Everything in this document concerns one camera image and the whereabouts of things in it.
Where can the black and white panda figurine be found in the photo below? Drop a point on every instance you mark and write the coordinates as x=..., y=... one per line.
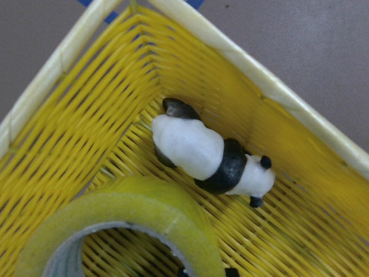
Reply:
x=217, y=165

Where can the yellow woven plastic basket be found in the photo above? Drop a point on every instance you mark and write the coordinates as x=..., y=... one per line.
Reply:
x=84, y=121

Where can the yellow-green tape roll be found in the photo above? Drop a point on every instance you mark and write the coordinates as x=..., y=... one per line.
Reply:
x=106, y=232

